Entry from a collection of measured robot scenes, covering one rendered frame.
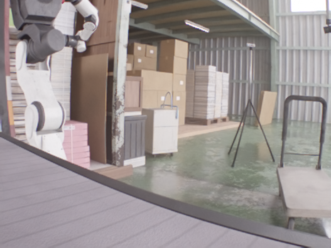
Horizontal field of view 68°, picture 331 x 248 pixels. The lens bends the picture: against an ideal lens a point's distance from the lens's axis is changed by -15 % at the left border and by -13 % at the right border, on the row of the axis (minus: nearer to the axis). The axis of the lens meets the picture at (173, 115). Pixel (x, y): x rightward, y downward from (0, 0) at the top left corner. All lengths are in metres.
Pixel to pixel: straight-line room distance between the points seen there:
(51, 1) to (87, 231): 1.31
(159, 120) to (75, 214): 2.85
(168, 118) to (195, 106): 2.87
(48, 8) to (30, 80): 0.37
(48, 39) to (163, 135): 2.11
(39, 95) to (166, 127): 2.02
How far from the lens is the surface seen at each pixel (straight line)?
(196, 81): 5.97
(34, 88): 1.37
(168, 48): 5.56
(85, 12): 1.76
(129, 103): 2.62
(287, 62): 9.67
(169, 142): 3.17
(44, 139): 1.33
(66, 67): 2.59
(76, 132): 2.25
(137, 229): 0.22
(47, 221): 0.24
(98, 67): 2.48
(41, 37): 1.35
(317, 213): 1.49
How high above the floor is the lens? 0.75
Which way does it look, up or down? 5 degrees down
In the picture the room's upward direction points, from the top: 2 degrees clockwise
